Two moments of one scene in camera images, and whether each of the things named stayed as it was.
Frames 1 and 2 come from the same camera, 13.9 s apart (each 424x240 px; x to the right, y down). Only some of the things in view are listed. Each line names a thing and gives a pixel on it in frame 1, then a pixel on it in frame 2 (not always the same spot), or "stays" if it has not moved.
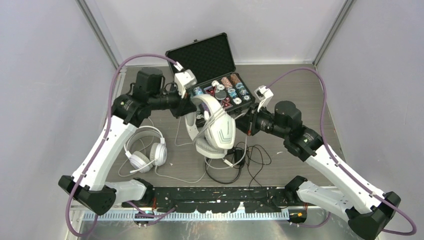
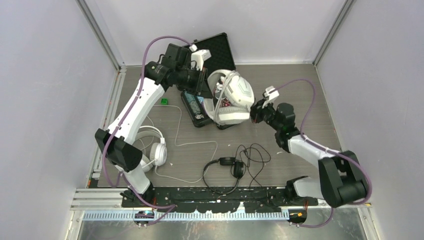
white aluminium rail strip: (258, 216) stays
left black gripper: (183, 105) to (201, 86)
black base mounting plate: (222, 199) stays
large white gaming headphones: (218, 133) to (231, 97)
